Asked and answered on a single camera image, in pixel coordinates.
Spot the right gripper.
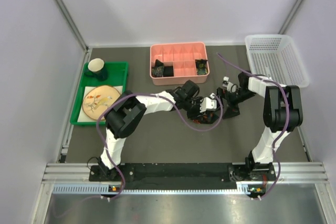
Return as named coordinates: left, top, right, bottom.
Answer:
left=215, top=88, right=257, bottom=120

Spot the black orange floral tie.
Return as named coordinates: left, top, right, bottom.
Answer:
left=192, top=111, right=219, bottom=124

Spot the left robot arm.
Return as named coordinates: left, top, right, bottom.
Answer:
left=98, top=81, right=216, bottom=180

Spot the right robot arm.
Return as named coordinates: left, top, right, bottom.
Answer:
left=216, top=72, right=303, bottom=181

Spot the rolled navy yellow floral tie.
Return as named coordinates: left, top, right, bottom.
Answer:
left=195, top=59, right=208, bottom=76

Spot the pink divided organizer box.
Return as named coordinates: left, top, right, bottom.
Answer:
left=149, top=41, right=210, bottom=86

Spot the rolled dark floral tie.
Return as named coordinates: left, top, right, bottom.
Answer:
left=151, top=59, right=164, bottom=78

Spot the white perforated plastic basket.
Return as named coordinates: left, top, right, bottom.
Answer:
left=245, top=34, right=309, bottom=88

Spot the green plastic tray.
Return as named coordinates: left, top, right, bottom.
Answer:
left=70, top=61, right=129, bottom=126

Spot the round painted wooden plate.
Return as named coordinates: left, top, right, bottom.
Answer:
left=82, top=85, right=122, bottom=121

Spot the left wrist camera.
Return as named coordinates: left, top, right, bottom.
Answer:
left=199, top=93, right=217, bottom=113

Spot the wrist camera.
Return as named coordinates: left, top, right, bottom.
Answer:
left=222, top=77, right=237, bottom=93
left=199, top=93, right=217, bottom=113

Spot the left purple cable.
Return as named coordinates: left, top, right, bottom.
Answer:
left=96, top=92, right=224, bottom=201

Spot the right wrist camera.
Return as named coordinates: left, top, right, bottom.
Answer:
left=222, top=77, right=237, bottom=93

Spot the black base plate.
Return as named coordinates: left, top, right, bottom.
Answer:
left=88, top=162, right=278, bottom=190

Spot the grey slotted cable duct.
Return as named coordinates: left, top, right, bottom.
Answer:
left=52, top=184, right=256, bottom=195

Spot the aluminium frame rail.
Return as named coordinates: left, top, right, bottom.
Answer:
left=54, top=0, right=89, bottom=51

